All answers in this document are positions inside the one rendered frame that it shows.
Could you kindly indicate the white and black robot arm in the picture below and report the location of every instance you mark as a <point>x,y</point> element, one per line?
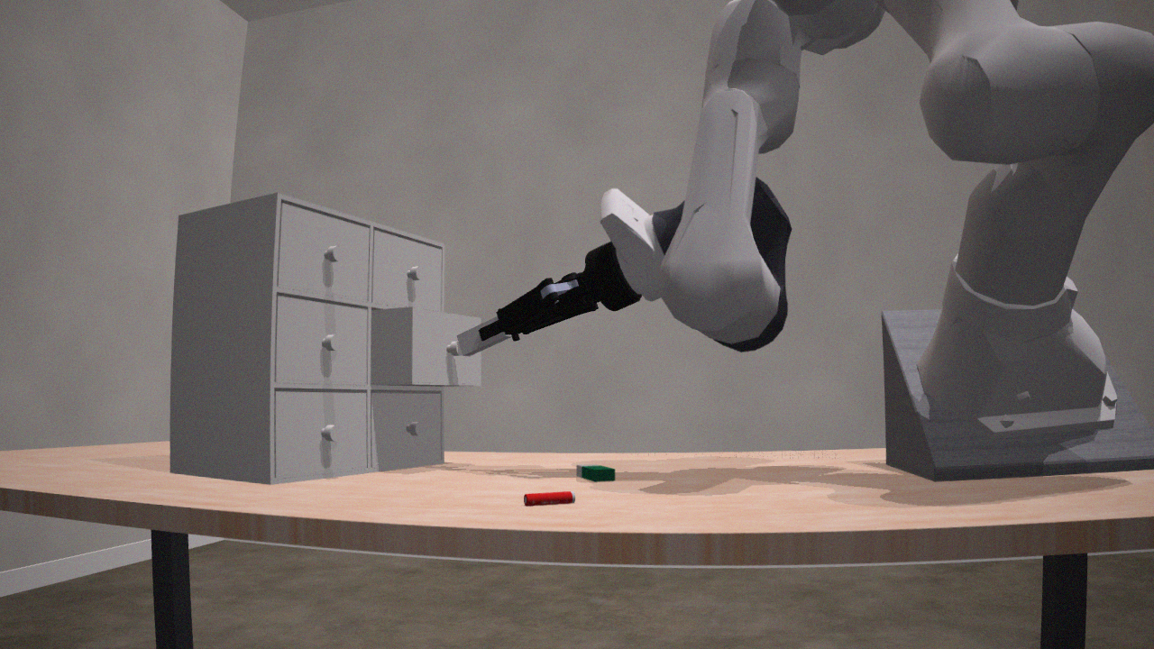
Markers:
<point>1009,354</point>

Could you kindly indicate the red cylindrical battery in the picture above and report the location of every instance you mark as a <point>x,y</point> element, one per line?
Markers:
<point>551,498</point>

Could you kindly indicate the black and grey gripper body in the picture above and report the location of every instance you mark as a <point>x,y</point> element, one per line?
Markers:
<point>602,274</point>

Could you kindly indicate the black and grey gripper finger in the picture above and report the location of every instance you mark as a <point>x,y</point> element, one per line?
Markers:
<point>535,305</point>
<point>550,320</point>

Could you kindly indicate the grey chest of drawers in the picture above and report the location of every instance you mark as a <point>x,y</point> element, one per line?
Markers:
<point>222,374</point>

